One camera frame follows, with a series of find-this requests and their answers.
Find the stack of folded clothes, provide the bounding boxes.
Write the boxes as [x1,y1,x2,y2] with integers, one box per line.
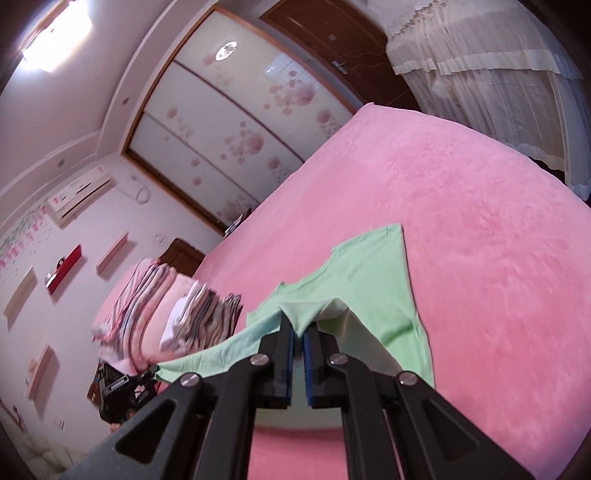
[159,281,245,356]

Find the floral striped folded quilt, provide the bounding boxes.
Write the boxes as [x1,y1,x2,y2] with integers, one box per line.
[99,262,178,370]

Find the pink flower wall stickers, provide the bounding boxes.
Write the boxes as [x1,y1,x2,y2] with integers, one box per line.
[0,203,51,273]

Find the white air conditioner cable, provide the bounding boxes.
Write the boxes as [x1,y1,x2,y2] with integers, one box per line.
[130,174,152,204]

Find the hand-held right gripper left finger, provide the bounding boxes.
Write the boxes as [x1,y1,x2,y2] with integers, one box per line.
[60,310,296,480]

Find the pink wall shelf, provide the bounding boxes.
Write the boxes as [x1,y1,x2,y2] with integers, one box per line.
[96,231,130,277]
[25,344,58,400]

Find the light green t-shirt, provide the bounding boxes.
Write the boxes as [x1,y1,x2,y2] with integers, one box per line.
[154,224,435,388]

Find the lace-covered furniture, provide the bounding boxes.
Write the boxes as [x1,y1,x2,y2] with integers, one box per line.
[365,0,591,201]

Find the cream wall shelf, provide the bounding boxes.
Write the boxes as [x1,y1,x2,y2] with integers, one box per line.
[4,267,38,319]

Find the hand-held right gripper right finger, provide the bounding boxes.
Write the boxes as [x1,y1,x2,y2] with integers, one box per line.
[302,323,536,480]

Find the ceiling light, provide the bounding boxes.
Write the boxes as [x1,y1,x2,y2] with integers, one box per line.
[18,0,93,72]

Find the red wall shelf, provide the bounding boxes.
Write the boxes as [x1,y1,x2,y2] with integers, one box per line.
[45,244,84,296]

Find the floral sliding-door wardrobe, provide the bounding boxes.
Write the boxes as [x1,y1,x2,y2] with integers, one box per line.
[121,4,361,236]

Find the pink frilled quilt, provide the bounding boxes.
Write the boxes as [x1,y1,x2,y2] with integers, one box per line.
[91,257,160,342]

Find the dark wooden headboard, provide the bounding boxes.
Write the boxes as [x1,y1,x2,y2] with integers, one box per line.
[159,237,206,278]

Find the brown wooden door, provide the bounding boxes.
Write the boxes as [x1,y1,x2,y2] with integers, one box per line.
[259,0,423,114]

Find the white wall air conditioner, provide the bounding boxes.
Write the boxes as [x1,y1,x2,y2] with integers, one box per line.
[46,166,116,228]

